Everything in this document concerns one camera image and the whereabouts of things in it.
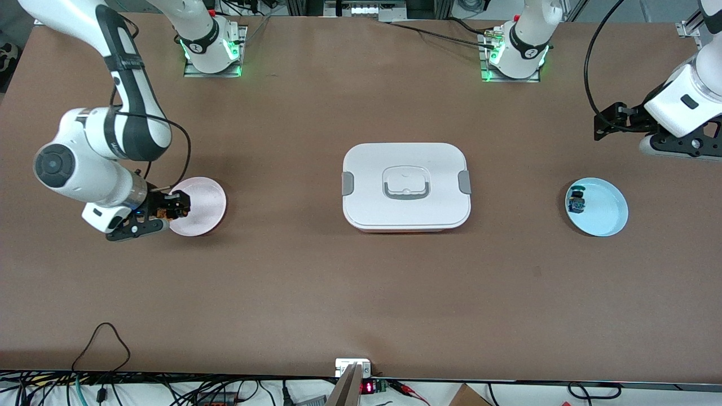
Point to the orange and black switch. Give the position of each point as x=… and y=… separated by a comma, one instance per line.
x=164, y=213

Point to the red clip leads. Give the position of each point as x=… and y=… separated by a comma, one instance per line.
x=409, y=390

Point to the grey metal bar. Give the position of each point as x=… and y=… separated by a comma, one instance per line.
x=345, y=392

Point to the brown cardboard piece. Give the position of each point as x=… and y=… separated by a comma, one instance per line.
x=468, y=396

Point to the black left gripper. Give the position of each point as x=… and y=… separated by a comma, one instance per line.
x=633, y=116

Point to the light blue round plate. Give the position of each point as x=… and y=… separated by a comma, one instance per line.
x=606, y=211

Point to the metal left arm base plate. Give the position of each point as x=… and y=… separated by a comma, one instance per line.
x=485, y=73

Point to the aluminium profile rail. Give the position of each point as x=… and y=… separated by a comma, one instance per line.
x=689, y=29

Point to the blue and black switch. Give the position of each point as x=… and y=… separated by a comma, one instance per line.
x=577, y=202

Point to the pink round plate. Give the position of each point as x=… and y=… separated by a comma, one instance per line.
x=206, y=206

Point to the small red digit display module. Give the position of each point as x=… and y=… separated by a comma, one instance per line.
x=368, y=387

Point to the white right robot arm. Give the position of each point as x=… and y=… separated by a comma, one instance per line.
x=90, y=169

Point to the white lunch box grey latches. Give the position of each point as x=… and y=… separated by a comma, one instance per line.
x=406, y=214

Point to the dark patterned object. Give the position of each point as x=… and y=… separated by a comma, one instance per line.
x=8, y=56

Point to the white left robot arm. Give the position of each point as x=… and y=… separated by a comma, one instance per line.
x=682, y=101

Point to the metal frame with white labels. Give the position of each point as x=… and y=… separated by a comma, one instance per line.
x=366, y=10

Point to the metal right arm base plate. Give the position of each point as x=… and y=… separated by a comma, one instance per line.
x=240, y=56

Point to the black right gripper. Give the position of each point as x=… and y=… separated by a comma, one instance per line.
x=156, y=203

